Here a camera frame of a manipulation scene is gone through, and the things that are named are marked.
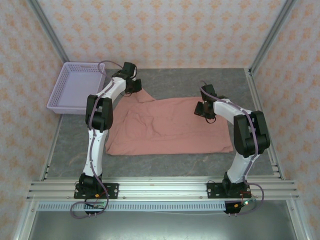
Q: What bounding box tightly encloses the pink printed t-shirt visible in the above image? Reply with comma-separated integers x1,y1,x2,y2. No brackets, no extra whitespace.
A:
104,89,235,156

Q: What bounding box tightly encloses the lilac plastic basket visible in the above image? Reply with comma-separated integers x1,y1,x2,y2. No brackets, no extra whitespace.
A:
46,61,107,116

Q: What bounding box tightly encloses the small circuit board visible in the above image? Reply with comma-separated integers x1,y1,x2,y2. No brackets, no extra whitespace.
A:
86,201,105,210
233,199,258,210

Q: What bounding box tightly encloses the grey metal sheet panel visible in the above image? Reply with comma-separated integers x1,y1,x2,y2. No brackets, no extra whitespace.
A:
27,209,300,240

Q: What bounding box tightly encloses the aluminium table side rail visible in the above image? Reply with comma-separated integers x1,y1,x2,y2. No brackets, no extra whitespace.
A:
246,68,286,181
39,114,64,181

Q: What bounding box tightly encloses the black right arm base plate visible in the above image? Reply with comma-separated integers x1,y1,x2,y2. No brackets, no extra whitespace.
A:
206,181,252,200

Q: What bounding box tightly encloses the aluminium frame post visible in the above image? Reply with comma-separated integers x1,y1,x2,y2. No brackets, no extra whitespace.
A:
248,0,299,77
26,0,76,77

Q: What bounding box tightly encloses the aluminium mounting rail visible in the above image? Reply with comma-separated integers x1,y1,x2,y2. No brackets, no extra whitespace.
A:
26,177,300,201

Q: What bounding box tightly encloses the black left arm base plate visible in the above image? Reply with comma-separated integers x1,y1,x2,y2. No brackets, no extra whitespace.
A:
73,183,120,200

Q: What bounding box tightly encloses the grey slotted cable duct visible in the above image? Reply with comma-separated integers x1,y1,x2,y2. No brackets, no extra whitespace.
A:
37,201,227,212

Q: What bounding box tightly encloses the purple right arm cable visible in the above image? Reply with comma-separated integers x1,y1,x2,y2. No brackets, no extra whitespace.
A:
199,79,266,216

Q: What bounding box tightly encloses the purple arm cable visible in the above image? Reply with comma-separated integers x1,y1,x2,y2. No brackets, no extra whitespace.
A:
70,60,126,219
199,79,266,216

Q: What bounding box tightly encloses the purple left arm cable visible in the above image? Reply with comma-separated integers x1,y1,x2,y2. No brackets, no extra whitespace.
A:
70,60,126,219

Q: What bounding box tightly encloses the short aluminium frame strut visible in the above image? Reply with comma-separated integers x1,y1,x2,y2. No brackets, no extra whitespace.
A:
286,199,311,240
13,199,38,240

